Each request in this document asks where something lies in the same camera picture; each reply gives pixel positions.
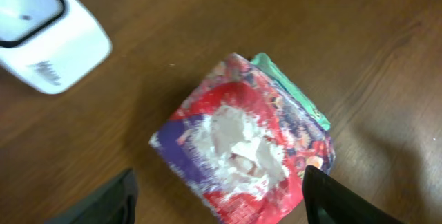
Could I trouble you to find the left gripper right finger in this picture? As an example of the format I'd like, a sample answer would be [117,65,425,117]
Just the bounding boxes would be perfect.
[302,165,402,224]

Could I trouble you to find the red purple pads pack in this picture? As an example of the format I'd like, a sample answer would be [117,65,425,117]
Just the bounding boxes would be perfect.
[149,53,336,223]

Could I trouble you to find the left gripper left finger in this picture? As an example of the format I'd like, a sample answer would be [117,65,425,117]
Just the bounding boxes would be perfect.
[47,168,138,224]

